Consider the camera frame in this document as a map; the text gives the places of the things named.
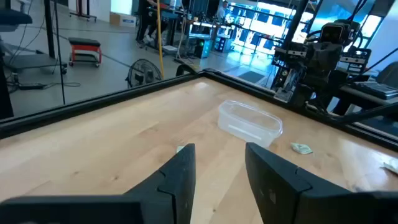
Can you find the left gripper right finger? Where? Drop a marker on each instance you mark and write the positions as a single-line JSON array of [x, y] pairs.
[[273, 186]]

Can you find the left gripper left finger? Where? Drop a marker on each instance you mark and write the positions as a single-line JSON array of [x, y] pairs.
[[177, 186]]

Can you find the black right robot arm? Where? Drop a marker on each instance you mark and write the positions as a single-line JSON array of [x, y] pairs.
[[314, 90]]

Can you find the black keyboard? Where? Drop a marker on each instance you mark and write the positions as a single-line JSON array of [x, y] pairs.
[[377, 89]]

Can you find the clear plastic container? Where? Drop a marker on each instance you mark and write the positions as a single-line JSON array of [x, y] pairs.
[[248, 124]]

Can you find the dark office chair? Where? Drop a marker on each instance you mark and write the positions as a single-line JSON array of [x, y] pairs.
[[390, 74]]

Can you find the person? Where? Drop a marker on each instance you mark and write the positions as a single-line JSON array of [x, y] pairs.
[[222, 12], [143, 18]]

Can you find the black floor fan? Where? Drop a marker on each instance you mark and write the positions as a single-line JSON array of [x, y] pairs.
[[143, 73]]

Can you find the black computer tower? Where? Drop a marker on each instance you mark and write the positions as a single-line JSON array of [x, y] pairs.
[[202, 48]]

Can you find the red rolling stool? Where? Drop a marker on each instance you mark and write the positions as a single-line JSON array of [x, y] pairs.
[[84, 47]]

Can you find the cardboard box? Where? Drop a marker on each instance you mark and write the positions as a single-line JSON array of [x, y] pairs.
[[122, 20]]

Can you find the black power strip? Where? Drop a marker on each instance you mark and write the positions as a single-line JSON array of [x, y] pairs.
[[31, 86]]

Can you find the grey platform cart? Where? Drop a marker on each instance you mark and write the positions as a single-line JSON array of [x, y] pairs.
[[31, 60]]

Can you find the black upright pole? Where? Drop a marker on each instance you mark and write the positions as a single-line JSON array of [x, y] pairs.
[[49, 28]]

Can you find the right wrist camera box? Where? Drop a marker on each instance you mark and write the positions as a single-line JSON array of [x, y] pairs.
[[332, 32]]

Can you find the black aluminium table frame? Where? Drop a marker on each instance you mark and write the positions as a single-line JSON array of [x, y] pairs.
[[93, 104]]

